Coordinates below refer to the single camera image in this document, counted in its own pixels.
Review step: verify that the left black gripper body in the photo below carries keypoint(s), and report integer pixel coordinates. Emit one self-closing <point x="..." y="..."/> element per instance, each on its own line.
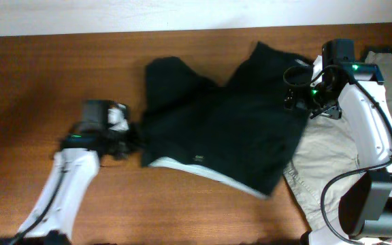
<point x="128" y="141"/>

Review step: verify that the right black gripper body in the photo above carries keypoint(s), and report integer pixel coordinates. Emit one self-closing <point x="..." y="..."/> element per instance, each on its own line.
<point x="318" y="101"/>

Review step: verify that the black shorts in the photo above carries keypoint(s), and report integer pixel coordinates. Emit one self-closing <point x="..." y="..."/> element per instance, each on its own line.
<point x="239" y="134"/>

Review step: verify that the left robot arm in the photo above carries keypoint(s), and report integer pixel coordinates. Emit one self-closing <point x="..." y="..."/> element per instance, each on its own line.
<point x="51" y="221"/>

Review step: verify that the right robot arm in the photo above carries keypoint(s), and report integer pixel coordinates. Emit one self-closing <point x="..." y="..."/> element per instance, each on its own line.
<point x="341" y="174"/>

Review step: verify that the beige khaki shorts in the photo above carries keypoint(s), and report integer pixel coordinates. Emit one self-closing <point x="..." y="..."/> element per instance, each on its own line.
<point x="326" y="150"/>

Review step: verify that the dark garment under pile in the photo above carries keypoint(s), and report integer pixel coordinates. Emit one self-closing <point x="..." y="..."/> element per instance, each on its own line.
<point x="375" y="49"/>

